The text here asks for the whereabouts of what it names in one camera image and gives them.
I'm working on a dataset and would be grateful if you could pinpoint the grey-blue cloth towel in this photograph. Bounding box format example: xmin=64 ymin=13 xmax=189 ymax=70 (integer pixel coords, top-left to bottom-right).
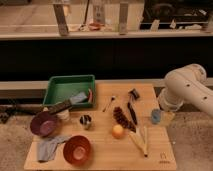
xmin=37 ymin=136 xmax=70 ymax=162

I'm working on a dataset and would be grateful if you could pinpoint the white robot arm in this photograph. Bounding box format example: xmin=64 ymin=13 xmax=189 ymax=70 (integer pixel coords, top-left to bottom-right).
xmin=158 ymin=64 xmax=213 ymax=117

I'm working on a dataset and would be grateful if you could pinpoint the small metal cup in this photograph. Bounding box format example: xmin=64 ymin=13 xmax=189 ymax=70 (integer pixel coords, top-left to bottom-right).
xmin=80 ymin=115 xmax=92 ymax=130

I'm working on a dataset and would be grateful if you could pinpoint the white small cup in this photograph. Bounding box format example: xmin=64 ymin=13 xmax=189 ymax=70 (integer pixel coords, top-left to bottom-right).
xmin=57 ymin=110 xmax=70 ymax=122

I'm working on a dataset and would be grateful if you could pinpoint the blue small cup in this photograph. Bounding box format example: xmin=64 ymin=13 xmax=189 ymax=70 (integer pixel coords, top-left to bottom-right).
xmin=151 ymin=109 xmax=161 ymax=124

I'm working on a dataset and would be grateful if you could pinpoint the red item in tray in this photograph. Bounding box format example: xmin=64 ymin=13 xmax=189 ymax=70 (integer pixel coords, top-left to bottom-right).
xmin=88 ymin=89 xmax=93 ymax=103

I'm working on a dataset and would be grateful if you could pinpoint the dark pine cone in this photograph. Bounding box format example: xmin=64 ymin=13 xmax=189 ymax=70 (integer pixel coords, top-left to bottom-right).
xmin=113 ymin=107 xmax=136 ymax=132

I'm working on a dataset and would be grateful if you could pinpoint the green plastic tray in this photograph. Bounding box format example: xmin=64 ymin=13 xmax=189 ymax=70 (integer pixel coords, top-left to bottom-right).
xmin=43 ymin=75 xmax=96 ymax=109

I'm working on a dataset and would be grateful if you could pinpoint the orange round fruit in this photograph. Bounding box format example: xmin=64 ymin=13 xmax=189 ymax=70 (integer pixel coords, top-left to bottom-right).
xmin=112 ymin=124 xmax=124 ymax=139

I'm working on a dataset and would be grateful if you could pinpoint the wooden cutting board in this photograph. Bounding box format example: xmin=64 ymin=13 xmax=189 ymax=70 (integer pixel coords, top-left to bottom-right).
xmin=23 ymin=82 xmax=178 ymax=171

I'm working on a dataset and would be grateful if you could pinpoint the corn cob with husk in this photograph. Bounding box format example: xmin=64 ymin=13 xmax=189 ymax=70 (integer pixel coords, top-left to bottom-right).
xmin=129 ymin=127 xmax=148 ymax=157

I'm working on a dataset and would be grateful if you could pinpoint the red-brown bowl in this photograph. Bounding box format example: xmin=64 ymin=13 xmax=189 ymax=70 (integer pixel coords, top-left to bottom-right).
xmin=63 ymin=135 xmax=91 ymax=166

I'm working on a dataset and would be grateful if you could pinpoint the purple bowl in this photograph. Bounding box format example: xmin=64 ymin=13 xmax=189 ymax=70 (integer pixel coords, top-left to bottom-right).
xmin=30 ymin=111 xmax=58 ymax=137

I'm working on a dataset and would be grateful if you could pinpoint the dark spatula with handle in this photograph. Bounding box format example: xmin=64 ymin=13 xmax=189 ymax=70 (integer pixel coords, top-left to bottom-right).
xmin=49 ymin=92 xmax=87 ymax=115

